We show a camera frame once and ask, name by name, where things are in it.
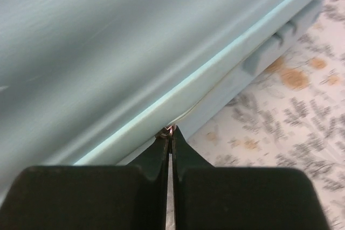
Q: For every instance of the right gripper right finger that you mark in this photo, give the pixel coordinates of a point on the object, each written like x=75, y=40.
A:
x=237, y=197

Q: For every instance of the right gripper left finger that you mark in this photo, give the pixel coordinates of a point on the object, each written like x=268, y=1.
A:
x=133, y=196

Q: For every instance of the light blue suitcase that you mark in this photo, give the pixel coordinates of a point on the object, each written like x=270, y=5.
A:
x=89, y=81

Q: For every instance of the floral patterned table mat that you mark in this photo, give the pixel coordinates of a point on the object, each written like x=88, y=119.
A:
x=292, y=114

